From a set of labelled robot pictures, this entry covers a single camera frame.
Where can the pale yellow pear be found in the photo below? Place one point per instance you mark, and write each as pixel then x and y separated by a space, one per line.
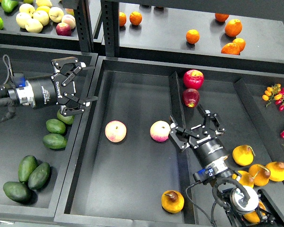
pixel 27 8
pixel 56 14
pixel 22 18
pixel 42 16
pixel 33 26

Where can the black shelf post left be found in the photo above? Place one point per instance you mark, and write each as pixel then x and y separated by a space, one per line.
pixel 83 26

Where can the pale yellow pear top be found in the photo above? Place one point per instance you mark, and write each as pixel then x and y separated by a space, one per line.
pixel 27 8

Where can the yellow pear bottom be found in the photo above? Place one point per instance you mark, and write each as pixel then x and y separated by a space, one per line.
pixel 253 217

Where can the orange far left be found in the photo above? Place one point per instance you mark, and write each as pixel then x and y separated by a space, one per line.
pixel 122 19

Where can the pale yellow pear front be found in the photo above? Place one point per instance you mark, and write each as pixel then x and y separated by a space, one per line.
pixel 33 26

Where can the pink apple right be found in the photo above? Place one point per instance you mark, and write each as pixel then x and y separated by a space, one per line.
pixel 159 131

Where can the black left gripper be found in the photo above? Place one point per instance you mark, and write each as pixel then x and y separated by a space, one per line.
pixel 59 88

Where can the cherry tomato bunch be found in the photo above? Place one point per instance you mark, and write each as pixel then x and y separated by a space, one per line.
pixel 274 94

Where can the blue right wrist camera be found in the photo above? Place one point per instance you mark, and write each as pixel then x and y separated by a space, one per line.
pixel 204 176

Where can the pale yellow pear left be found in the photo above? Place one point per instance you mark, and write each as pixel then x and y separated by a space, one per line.
pixel 22 18

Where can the pale pink peach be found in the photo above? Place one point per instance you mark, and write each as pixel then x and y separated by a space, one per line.
pixel 70 20

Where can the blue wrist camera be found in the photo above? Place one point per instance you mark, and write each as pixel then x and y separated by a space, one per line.
pixel 19 80
pixel 204 176

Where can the black shelf post right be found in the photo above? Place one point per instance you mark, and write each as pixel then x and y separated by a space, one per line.
pixel 110 19

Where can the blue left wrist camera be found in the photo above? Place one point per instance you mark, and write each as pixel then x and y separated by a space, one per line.
pixel 19 80

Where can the pale yellow pear right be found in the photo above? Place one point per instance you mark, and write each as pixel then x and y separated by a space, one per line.
pixel 56 14

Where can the yellow pear upper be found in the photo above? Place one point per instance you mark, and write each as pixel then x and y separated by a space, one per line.
pixel 243 155

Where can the black centre tray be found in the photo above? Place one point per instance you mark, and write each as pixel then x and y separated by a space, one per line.
pixel 120 184

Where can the dark red shelf apple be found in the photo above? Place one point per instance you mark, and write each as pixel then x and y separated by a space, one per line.
pixel 63 29

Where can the dark avocado upright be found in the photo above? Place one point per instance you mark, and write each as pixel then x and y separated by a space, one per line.
pixel 26 166

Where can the yellow pear with brown top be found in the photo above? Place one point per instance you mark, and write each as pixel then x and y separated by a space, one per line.
pixel 172 201

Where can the yellow lemon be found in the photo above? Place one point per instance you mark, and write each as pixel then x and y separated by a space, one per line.
pixel 43 8

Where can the pale yellow pear centre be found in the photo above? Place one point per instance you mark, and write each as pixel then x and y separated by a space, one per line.
pixel 42 16

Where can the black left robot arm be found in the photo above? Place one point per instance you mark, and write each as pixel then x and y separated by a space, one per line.
pixel 10 96

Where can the yellow pear middle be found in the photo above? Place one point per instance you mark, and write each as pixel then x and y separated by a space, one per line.
pixel 260 174

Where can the pink apple left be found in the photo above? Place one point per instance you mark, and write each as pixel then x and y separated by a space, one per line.
pixel 115 131

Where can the pink apple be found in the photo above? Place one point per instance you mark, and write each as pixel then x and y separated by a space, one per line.
pixel 159 131
pixel 115 131

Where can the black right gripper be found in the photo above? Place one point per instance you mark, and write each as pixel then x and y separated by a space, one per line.
pixel 208 149

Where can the orange front right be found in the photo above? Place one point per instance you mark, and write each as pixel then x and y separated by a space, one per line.
pixel 231 48

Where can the black shelf post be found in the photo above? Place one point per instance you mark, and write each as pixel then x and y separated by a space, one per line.
pixel 110 19
pixel 83 26

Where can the bright red apple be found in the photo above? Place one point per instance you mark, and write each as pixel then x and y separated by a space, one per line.
pixel 193 79

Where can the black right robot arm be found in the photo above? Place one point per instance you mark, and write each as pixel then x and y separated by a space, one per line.
pixel 237 200

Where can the dark green avocado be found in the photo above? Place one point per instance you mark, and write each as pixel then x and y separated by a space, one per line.
pixel 39 176

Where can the yellow pear lower left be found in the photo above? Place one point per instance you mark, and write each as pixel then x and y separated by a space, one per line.
pixel 246 178

